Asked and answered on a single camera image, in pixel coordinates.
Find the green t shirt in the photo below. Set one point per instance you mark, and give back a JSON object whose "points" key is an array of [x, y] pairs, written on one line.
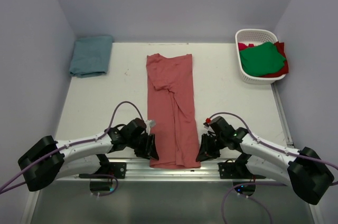
{"points": [[262, 60]]}

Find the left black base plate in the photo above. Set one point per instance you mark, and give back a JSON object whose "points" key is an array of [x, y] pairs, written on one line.
{"points": [[116, 168]]}

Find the folded teal t shirt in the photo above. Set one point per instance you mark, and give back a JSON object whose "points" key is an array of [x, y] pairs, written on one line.
{"points": [[91, 56]]}

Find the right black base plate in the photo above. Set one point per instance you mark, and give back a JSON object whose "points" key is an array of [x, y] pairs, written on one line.
{"points": [[233, 170]]}

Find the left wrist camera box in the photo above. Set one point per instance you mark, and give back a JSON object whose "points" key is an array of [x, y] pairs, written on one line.
{"points": [[149, 125]]}

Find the white plastic laundry basket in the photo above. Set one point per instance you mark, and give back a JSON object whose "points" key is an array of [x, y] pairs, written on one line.
{"points": [[252, 38]]}

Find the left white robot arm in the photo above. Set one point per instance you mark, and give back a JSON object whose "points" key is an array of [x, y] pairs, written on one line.
{"points": [[49, 160]]}

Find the dark red t shirt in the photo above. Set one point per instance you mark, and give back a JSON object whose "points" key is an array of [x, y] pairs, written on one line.
{"points": [[281, 51]]}

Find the aluminium frame rail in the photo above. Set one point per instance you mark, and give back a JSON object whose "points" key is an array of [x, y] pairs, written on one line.
{"points": [[138, 170]]}

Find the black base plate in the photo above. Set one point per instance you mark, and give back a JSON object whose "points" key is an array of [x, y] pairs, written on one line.
{"points": [[116, 168], [233, 170]]}

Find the salmon red t shirt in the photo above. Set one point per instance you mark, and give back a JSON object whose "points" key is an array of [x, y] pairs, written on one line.
{"points": [[170, 103]]}

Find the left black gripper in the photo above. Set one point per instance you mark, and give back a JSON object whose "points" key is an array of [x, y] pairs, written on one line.
{"points": [[149, 149]]}

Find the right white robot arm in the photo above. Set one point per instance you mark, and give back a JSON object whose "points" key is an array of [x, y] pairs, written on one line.
{"points": [[302, 170]]}

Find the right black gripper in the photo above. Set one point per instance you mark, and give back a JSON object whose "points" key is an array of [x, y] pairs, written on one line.
{"points": [[205, 152]]}

